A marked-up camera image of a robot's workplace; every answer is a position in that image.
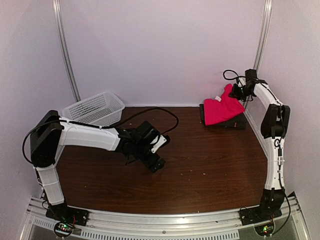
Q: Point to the right aluminium corner post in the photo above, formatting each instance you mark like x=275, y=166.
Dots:
x=264, y=31

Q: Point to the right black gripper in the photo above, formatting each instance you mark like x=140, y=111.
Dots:
x=235, y=93

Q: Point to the black pinstriped shirt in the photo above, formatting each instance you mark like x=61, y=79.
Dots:
x=238, y=122

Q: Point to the left aluminium corner post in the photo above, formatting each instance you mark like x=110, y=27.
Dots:
x=64, y=49

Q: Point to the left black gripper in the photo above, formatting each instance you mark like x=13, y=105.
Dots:
x=157, y=166

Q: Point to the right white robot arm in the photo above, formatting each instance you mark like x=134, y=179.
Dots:
x=273, y=129

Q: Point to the aluminium corner post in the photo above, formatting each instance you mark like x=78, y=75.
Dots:
x=264, y=31
x=64, y=49

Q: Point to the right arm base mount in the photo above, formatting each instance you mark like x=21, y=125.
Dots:
x=265, y=213

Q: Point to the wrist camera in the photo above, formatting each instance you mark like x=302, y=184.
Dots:
x=250, y=76
x=149, y=138

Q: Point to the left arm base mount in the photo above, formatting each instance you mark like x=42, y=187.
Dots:
x=66, y=217

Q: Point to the white plastic laundry basket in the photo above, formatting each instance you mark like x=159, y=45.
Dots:
x=103, y=109

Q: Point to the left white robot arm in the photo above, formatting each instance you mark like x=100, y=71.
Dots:
x=55, y=132

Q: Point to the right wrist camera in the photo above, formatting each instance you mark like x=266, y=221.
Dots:
x=250, y=76

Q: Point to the red garment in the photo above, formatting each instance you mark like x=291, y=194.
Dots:
x=222, y=109

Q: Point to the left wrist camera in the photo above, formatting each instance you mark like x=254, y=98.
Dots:
x=149, y=138

